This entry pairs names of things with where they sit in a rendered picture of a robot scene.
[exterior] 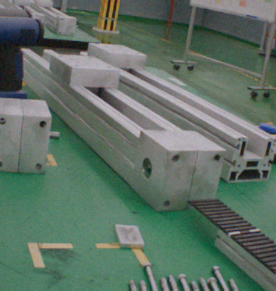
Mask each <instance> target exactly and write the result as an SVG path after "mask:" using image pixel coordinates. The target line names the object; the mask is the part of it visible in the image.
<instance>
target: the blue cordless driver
mask: <svg viewBox="0 0 276 291"><path fill-rule="evenodd" d="M44 32H45V27H44V25H43V23H42V21H41V20H40V19H35V18H28V17H2V16H0V98H5V99H27V93H26V92H25V91H23V90H21V80H22V78H23V77H24V59H23V56H24V52H22V50H20V47H21V46H38V45H39V44H40V43H41V41H42V39H43V36H44Z"/></svg>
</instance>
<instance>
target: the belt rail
mask: <svg viewBox="0 0 276 291"><path fill-rule="evenodd" d="M217 234H218V235H219V236H220V239H218V238H216V240H215V246H216V247H217V248H218V249H219V250H220V251H222V252H223V253H224V254H225V255H226V256H227V257H228V258H229V259H230V260H231V261H232V262H233V263H235V264H236V265H237V266H238V267H240V269H242V270H243V271H245V273H246V274H247V275H250V277H251V278H252V279H253V280H254V281H255V282H257V283H258V284H259V285H260V286H262V287H263V288H264V290H266V291H276V275H274V274H273V273H272V271H270V270H269V269H267V268H266V267H265V266H264V265H263V264H262V263H260V262H258V260H257V259H256V258H254V257H253V256H252V255H251V254H249V253H248V252H247V251H246V250H245V249H242V247H241V246H240V245H238V244H237V243H235V241H233V240H232V239H231V238H230V237H228V235H227V234H225V233H224V232H223V231H222V230H218V232H217Z"/></svg>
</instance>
